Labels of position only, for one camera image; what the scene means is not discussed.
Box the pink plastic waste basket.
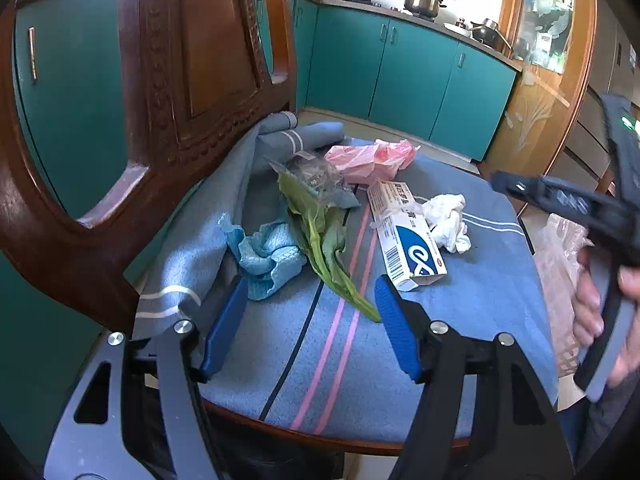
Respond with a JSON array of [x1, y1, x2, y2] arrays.
[[532, 212, 601, 380]]

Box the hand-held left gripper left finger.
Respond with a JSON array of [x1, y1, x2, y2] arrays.
[[44, 275, 250, 480]]

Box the blue striped cloth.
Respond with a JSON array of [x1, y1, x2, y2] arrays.
[[132, 110, 558, 446]]

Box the white bowl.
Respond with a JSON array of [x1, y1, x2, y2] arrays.
[[444, 16, 474, 37]]

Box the pink plastic bag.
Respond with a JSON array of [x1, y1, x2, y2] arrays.
[[325, 139, 422, 187]]

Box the clear crinkled plastic wrapper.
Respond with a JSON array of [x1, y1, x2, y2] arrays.
[[269, 151, 347, 197]]

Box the teal base cabinets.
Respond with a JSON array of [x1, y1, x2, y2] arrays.
[[0, 0, 519, 311]]

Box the person's right hand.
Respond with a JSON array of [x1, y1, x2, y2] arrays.
[[572, 248, 640, 387]]

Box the carved wooden chair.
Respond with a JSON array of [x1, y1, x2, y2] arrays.
[[0, 0, 531, 461]]

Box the silver refrigerator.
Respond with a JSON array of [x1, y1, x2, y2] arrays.
[[562, 0, 640, 193]]

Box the light blue cloth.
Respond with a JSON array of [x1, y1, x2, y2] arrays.
[[224, 211, 307, 302]]

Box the white tissue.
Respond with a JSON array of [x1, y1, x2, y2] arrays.
[[421, 193, 474, 254]]

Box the green vegetable leaf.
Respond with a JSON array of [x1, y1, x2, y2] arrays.
[[276, 170, 384, 324]]

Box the steel pot with lid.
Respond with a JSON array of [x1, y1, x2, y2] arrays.
[[398, 0, 447, 17]]

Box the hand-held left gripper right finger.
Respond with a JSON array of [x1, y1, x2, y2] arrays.
[[374, 275, 576, 480]]

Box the wood framed glass door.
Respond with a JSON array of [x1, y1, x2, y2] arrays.
[[479, 0, 599, 197]]

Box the white and blue carton box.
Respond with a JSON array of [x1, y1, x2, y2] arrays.
[[366, 180, 449, 292]]

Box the dark pot with lid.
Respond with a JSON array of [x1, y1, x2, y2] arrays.
[[470, 19, 507, 49]]

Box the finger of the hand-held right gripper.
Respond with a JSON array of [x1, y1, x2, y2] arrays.
[[491, 170, 627, 242]]

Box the grey stone countertop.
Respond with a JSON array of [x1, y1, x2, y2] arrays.
[[287, 0, 525, 73]]

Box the clear plastic bin liner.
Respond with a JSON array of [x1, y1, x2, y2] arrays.
[[532, 212, 598, 341]]

